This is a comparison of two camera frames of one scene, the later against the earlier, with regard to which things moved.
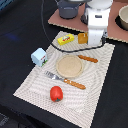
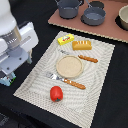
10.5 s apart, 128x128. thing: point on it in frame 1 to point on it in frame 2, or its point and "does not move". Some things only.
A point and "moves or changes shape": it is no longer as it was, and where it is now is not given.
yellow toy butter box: [65, 39] does not move
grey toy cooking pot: [68, 9] does not move
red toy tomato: [56, 93] does not move
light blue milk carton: [39, 57] to [7, 80]
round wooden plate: [69, 66] does not move
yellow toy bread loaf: [82, 38] moves or changes shape
